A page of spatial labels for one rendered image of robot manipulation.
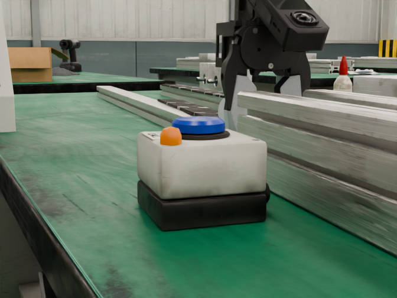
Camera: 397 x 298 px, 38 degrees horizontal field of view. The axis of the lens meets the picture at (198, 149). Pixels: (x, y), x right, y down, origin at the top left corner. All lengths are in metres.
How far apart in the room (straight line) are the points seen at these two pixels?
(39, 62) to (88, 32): 9.22
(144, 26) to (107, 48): 0.91
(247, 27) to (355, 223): 0.30
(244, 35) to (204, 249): 0.31
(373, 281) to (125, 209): 0.21
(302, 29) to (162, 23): 11.73
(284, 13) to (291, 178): 0.18
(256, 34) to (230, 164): 0.25
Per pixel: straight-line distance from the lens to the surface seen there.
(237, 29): 0.65
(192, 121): 0.42
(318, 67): 3.75
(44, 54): 2.64
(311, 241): 0.39
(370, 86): 0.71
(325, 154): 0.43
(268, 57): 0.64
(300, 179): 0.46
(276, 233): 0.40
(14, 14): 11.55
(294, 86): 0.66
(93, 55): 11.80
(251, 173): 0.41
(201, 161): 0.40
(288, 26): 0.57
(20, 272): 1.84
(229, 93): 0.63
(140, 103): 1.14
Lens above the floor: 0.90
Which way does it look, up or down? 9 degrees down
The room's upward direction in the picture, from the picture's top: straight up
